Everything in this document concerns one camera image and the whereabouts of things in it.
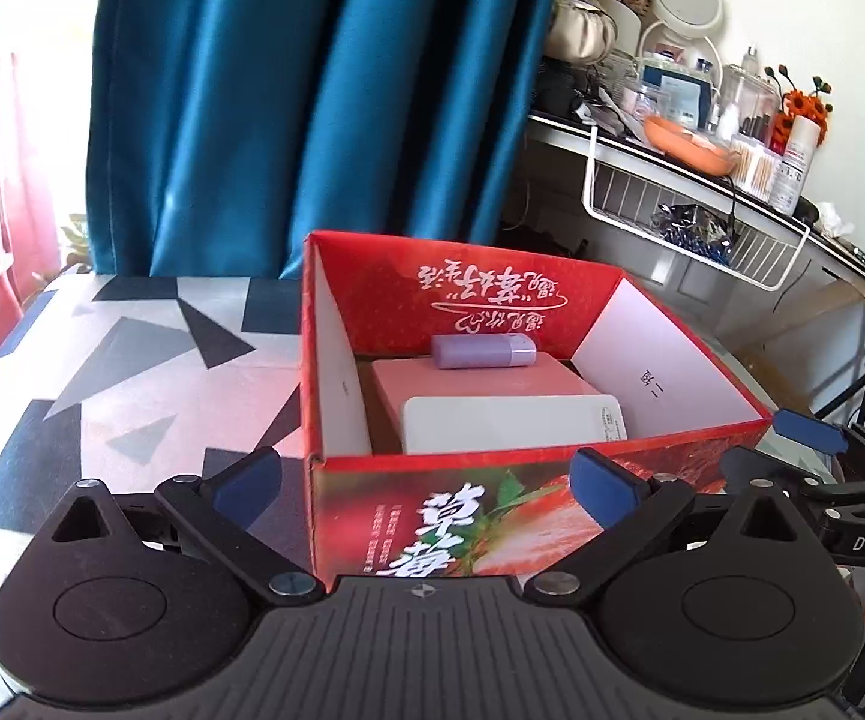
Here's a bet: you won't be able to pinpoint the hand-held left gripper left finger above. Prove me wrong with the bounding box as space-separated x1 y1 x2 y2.
50 446 325 608

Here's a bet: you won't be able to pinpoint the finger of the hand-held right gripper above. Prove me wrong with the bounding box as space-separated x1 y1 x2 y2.
719 445 842 503
772 407 865 481

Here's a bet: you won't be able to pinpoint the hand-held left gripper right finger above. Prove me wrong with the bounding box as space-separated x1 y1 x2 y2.
524 446 809 608

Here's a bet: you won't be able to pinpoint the white power bank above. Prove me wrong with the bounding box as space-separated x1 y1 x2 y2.
401 394 629 456

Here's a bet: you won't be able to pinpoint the pink box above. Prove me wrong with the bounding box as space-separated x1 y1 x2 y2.
370 356 602 432

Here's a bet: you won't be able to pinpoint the purple container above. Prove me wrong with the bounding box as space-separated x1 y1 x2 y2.
431 335 539 370

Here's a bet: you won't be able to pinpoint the red strawberry print cardboard box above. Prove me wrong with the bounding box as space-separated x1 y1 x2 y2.
299 230 774 582

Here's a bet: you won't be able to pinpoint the geometric patterned tablecloth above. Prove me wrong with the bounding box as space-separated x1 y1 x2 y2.
0 270 854 691

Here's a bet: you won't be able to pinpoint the crumpled white tissue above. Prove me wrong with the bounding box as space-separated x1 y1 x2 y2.
815 201 857 237

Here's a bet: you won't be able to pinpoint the dark blue packets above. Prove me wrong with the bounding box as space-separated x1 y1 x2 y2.
650 204 737 265

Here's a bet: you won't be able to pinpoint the white spray bottle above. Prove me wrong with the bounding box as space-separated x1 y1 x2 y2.
768 116 818 215

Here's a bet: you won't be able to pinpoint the cotton swab box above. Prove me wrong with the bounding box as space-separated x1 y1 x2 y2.
728 136 779 200

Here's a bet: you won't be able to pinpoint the orange bowl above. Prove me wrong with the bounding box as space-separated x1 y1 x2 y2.
642 115 735 175

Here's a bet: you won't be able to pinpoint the orange flower bouquet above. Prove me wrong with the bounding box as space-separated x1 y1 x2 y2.
766 64 831 155

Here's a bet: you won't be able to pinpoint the clear acrylic organizer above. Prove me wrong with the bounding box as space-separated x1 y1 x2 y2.
717 64 779 143

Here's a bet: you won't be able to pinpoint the blue box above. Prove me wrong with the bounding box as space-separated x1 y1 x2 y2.
638 60 714 128

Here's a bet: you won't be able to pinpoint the black vanity desk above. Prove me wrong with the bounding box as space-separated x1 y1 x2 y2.
526 109 865 421

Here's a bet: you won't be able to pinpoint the clear round jar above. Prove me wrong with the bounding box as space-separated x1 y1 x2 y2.
622 82 666 121

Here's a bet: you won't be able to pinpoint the dark blue curtain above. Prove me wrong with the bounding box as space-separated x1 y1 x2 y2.
83 0 569 278

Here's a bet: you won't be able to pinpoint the white makeup brush holder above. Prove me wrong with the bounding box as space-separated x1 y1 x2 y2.
588 0 654 53

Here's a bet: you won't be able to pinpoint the white wire basket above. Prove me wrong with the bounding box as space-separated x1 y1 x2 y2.
582 124 810 292

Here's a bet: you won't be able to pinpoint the beige drawstring pouch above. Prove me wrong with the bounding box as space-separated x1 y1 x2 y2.
545 0 620 65

